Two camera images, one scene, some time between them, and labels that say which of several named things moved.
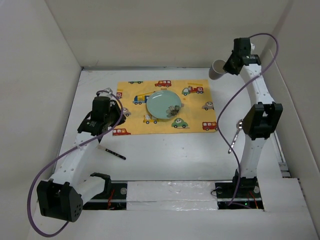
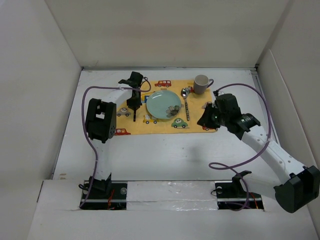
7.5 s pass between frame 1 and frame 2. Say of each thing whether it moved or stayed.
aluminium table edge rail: stayed
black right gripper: moved
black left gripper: moved
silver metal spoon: moved
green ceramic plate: stayed
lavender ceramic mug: moved
